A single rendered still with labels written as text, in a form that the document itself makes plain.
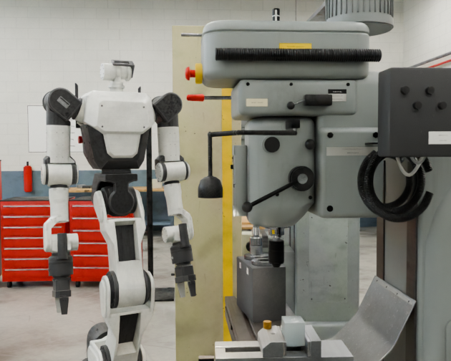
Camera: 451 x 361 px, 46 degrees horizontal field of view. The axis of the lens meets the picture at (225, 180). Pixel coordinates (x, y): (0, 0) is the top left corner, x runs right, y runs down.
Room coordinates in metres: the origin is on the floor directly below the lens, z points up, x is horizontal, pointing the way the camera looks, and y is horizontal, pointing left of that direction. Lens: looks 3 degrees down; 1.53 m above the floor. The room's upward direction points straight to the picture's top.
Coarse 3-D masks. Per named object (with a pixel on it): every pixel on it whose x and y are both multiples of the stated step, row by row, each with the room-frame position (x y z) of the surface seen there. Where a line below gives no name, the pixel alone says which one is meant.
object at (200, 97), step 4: (188, 96) 1.68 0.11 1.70; (192, 96) 1.68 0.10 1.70; (196, 96) 1.68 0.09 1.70; (200, 96) 1.68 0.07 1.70; (204, 96) 1.68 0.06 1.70; (208, 96) 1.69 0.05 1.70; (212, 96) 1.69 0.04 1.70; (216, 96) 1.69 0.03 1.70; (220, 96) 1.69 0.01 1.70; (224, 96) 1.69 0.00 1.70; (228, 96) 1.69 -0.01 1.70; (188, 100) 1.68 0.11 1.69; (192, 100) 1.68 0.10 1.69; (196, 100) 1.68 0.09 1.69; (200, 100) 1.68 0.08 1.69
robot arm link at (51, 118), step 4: (44, 100) 2.07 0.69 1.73; (44, 104) 2.08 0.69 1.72; (48, 108) 2.02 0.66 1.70; (48, 112) 2.02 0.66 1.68; (52, 112) 2.01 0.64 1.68; (48, 116) 2.02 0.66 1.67; (52, 116) 2.01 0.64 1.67; (56, 116) 2.01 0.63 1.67; (48, 120) 2.02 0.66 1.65; (52, 120) 2.01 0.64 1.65; (56, 120) 2.01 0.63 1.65; (60, 120) 2.02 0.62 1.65; (68, 120) 2.04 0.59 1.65; (48, 124) 2.02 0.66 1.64; (52, 124) 2.01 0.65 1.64; (56, 124) 2.01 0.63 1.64; (60, 124) 2.02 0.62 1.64; (64, 124) 2.03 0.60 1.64; (68, 124) 2.04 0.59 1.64
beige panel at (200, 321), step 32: (192, 32) 3.30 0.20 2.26; (192, 64) 3.30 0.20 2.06; (192, 128) 3.30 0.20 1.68; (224, 128) 3.32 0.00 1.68; (192, 160) 3.30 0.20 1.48; (224, 160) 3.32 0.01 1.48; (192, 192) 3.30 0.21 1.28; (224, 192) 3.32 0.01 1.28; (224, 224) 3.32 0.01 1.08; (224, 256) 3.32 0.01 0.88; (224, 288) 3.32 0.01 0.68; (192, 320) 3.30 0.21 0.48; (224, 320) 3.31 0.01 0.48; (192, 352) 3.30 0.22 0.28
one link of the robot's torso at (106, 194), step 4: (104, 188) 2.12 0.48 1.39; (108, 188) 2.12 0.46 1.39; (112, 188) 2.11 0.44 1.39; (132, 188) 2.16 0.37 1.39; (104, 192) 2.11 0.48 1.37; (108, 192) 2.10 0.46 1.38; (132, 192) 2.14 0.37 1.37; (104, 196) 2.10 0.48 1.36; (108, 196) 2.09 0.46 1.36; (136, 196) 2.14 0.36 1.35; (104, 200) 2.09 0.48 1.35; (136, 200) 2.14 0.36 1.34; (108, 204) 2.09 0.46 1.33; (136, 204) 2.14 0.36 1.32; (108, 208) 2.09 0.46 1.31; (132, 208) 2.14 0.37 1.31; (108, 212) 2.11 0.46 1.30; (112, 212) 2.10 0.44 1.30; (132, 212) 2.16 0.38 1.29
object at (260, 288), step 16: (240, 256) 1.99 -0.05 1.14; (256, 256) 1.92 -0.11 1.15; (240, 272) 1.95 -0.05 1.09; (256, 272) 1.79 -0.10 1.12; (272, 272) 1.81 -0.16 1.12; (240, 288) 1.95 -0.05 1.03; (256, 288) 1.79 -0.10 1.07; (272, 288) 1.81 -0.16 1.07; (240, 304) 1.95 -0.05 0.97; (256, 304) 1.79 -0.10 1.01; (272, 304) 1.81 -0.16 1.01; (256, 320) 1.79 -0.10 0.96; (272, 320) 1.81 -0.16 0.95
